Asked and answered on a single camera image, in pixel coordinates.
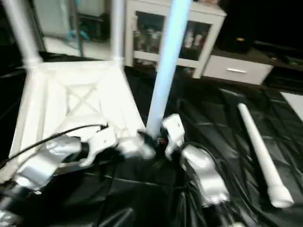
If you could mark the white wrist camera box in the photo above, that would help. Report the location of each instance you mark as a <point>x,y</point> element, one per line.
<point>173,132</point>
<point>102,142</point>

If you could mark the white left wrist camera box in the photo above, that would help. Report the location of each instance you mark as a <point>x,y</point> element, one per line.
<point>102,142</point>

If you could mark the white glass door cabinet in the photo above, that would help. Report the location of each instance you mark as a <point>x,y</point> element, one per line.
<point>199,38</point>

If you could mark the black mat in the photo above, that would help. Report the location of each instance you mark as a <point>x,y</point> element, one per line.
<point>227,113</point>

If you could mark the white plastic table top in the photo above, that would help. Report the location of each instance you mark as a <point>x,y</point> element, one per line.
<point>71,99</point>

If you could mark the white drawer unit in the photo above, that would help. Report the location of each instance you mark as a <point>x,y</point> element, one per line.
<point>236,70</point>

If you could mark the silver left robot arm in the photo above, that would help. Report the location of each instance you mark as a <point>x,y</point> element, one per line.
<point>42,165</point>

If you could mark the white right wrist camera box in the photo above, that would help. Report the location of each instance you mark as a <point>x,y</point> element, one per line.
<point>173,132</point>

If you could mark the white plastic table leg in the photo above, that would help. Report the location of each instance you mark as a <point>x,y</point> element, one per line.
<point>21,28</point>
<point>260,146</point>
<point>168,61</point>
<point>118,28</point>

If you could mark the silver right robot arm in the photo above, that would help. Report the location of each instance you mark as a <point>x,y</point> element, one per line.
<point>206,175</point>

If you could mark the black speaker box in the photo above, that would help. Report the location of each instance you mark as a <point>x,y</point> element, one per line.
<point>236,44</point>

